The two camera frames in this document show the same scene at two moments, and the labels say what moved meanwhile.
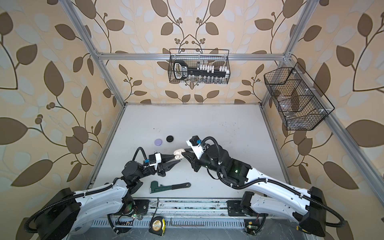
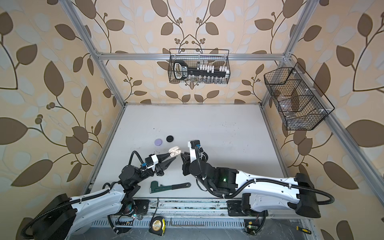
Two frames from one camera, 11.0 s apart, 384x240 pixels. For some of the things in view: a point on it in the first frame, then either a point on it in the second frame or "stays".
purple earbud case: (158, 142) stays
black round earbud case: (169, 138) stays
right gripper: (193, 160) -> (186, 164)
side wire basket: (300, 104) stays
